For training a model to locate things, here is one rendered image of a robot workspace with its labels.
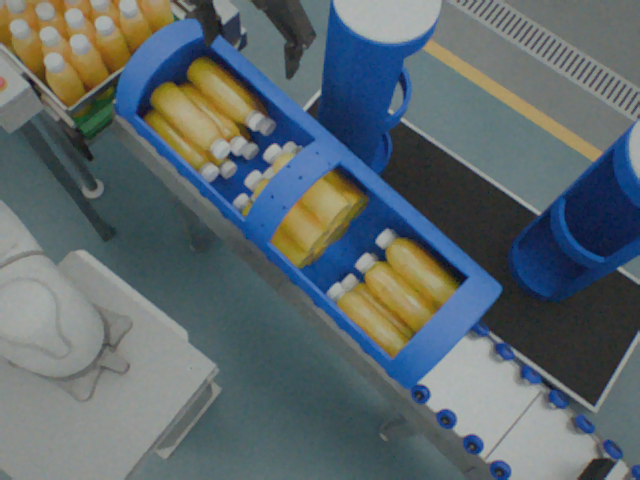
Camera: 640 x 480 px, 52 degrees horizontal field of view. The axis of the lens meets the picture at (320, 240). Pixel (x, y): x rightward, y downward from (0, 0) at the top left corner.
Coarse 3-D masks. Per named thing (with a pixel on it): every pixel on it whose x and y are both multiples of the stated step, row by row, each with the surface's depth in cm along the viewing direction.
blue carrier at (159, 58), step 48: (144, 48) 136; (192, 48) 150; (144, 96) 149; (288, 96) 142; (336, 144) 135; (240, 192) 155; (288, 192) 128; (384, 192) 131; (432, 240) 127; (480, 288) 124; (432, 336) 121
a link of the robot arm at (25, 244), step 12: (0, 204) 118; (0, 216) 112; (12, 216) 119; (0, 228) 111; (12, 228) 115; (24, 228) 120; (0, 240) 111; (12, 240) 114; (24, 240) 117; (0, 252) 112; (12, 252) 114; (24, 252) 115; (36, 252) 117; (0, 264) 112
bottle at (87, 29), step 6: (84, 18) 155; (84, 24) 155; (90, 24) 156; (66, 30) 156; (72, 30) 154; (78, 30) 154; (84, 30) 155; (90, 30) 156; (72, 36) 155; (90, 36) 157; (90, 42) 158
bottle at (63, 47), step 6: (60, 36) 154; (42, 42) 152; (60, 42) 153; (66, 42) 155; (42, 48) 153; (48, 48) 152; (54, 48) 152; (60, 48) 153; (66, 48) 154; (42, 54) 155; (48, 54) 153; (60, 54) 154; (66, 54) 155; (66, 60) 156
